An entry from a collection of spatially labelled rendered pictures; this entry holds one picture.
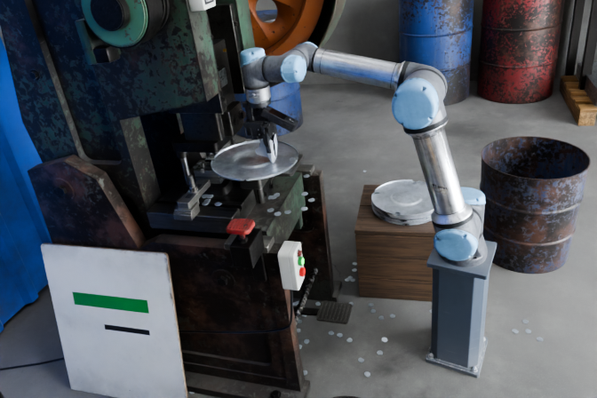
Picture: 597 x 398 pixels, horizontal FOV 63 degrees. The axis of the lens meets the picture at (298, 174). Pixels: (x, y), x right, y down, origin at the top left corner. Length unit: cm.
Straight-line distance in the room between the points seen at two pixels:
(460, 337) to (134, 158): 123
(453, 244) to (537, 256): 94
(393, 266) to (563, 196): 72
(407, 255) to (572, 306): 68
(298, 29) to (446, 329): 115
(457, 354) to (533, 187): 72
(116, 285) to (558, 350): 157
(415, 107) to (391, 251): 89
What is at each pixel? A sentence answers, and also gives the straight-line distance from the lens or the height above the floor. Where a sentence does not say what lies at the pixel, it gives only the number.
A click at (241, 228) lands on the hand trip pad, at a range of 131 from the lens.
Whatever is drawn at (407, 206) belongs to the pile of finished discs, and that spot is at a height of 40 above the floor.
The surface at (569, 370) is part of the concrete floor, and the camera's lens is 202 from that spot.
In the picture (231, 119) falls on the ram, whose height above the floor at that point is 95.
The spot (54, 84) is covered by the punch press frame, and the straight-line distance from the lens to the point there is 163.
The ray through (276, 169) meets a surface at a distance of 153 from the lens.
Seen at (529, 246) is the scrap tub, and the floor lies 15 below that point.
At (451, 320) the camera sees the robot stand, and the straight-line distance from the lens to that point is 178.
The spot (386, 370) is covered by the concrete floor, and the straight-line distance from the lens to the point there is 191.
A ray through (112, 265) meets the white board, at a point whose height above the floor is 53.
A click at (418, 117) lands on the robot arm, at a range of 126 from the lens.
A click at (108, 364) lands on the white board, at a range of 199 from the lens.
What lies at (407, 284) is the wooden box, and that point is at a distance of 211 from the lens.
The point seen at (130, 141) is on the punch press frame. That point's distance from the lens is 157.
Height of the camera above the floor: 146
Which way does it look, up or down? 27 degrees down
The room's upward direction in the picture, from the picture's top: 7 degrees counter-clockwise
